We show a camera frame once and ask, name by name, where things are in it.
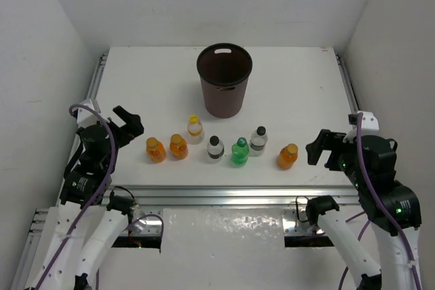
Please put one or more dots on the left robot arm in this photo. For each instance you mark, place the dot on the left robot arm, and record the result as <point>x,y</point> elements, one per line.
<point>78,244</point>

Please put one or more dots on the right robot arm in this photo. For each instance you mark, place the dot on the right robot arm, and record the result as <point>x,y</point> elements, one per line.
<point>392,209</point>

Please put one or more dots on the clear bottle black cap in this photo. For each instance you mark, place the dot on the clear bottle black cap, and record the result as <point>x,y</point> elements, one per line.
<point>258,141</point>
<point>215,149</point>

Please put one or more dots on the dark brown plastic bin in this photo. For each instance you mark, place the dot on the dark brown plastic bin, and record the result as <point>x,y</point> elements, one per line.
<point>224,70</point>

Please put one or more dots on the orange bottle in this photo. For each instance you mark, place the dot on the orange bottle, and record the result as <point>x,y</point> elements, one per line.
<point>155,150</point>
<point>287,156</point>
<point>178,147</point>

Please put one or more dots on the aluminium table frame rail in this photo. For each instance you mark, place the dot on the aluminium table frame rail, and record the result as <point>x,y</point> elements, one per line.
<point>293,91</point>

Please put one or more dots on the clear bottle yellow cap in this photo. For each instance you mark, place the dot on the clear bottle yellow cap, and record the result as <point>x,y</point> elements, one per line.
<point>195,130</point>

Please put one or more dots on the green plastic bottle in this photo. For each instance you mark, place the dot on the green plastic bottle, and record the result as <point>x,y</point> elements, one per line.
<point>240,152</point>

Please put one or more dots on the white foam cover sheet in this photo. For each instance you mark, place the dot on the white foam cover sheet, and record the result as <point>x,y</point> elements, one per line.
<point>210,233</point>

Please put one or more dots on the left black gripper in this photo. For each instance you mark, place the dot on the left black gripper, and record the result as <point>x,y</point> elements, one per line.
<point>126,127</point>

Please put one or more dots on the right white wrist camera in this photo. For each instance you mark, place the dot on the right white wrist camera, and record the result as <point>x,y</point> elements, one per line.
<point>369,125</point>

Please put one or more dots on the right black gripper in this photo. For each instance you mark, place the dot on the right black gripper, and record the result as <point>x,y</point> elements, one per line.
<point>327,139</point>

